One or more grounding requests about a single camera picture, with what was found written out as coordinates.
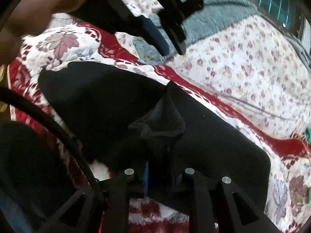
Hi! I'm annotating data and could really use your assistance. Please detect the plush red white floral blanket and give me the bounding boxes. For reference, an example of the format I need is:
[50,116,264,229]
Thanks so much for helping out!
[6,22,311,233]

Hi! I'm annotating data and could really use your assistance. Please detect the person's left hand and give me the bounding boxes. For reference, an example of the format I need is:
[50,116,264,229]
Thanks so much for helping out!
[0,0,105,65]

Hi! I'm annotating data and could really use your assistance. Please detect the black pants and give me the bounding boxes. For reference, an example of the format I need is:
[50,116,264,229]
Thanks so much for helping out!
[38,61,271,214]

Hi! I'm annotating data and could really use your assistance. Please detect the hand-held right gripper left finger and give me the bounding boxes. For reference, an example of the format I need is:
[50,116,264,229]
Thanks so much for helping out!
[52,161,150,233]

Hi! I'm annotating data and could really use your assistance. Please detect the white small-flower bed sheet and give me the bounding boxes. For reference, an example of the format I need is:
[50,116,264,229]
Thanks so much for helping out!
[117,0,311,139]

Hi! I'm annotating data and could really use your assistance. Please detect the grey-blue fleece blanket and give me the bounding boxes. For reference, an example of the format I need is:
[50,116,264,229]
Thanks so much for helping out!
[131,0,260,62]

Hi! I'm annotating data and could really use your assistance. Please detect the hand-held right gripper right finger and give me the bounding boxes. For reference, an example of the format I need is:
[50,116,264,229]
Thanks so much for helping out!
[170,167,280,233]

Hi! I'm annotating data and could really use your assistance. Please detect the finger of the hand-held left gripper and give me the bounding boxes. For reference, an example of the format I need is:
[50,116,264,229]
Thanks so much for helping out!
[138,0,204,55]
[70,0,170,56]

